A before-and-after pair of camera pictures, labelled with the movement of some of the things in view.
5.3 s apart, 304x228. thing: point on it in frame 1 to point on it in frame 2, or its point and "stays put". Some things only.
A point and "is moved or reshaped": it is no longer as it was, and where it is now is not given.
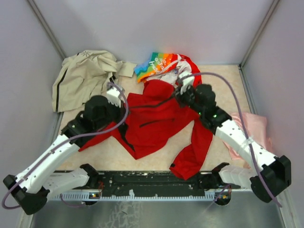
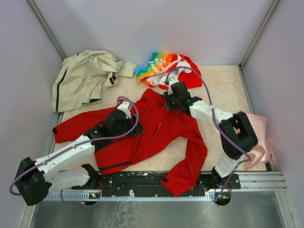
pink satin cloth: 254,128 stays put
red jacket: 156,118 is moved or reshaped
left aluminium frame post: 47,27 stays put
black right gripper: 179,97 to 167,97
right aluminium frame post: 273,6 stays put
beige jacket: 84,75 stays put
